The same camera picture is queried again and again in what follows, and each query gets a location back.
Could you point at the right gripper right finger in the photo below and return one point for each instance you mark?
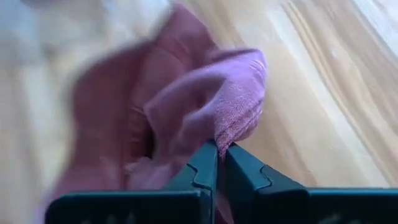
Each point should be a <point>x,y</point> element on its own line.
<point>280,205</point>

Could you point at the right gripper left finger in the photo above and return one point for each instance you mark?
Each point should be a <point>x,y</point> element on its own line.
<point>140,208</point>

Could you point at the maroon baseball cap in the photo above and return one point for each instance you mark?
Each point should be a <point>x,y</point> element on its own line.
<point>140,102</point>

